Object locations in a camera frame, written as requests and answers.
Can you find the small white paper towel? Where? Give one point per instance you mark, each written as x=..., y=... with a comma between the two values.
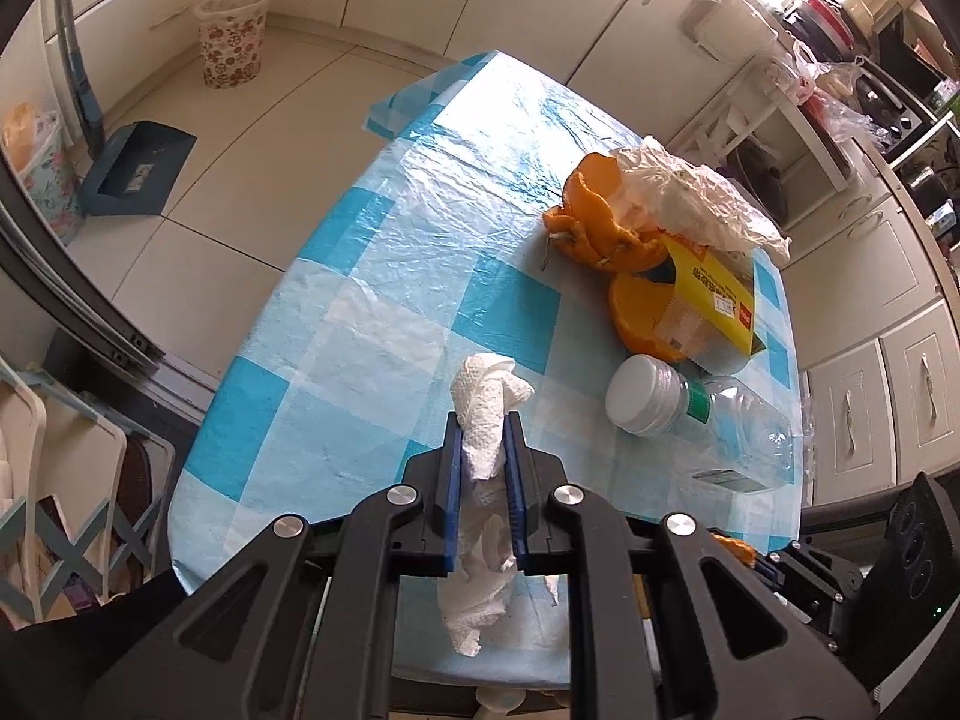
x=476, y=593

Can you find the floral waste basket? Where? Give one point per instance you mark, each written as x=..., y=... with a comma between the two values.
x=231, y=35

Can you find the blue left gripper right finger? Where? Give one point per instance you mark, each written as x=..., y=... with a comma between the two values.
x=514, y=491

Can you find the blue dustpan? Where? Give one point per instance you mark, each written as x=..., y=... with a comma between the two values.
x=135, y=174

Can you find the floral fabric bag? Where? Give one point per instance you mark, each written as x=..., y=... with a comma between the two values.
x=33, y=141

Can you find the blue checkered tablecloth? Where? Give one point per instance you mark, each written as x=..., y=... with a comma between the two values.
x=437, y=252

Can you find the white kitchen cabinets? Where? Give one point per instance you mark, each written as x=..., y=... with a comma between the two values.
x=273, y=156

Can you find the clear plastic bottle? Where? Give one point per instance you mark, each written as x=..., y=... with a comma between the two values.
x=720, y=431

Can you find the orange peel pieces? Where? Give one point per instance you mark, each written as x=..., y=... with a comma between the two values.
x=641, y=273

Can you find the yellow cardboard box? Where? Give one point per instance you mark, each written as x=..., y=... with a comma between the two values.
x=710, y=318

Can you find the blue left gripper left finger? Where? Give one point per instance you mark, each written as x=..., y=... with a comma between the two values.
x=451, y=483

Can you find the crumpled white plastic bag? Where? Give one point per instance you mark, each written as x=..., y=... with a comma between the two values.
x=659, y=190

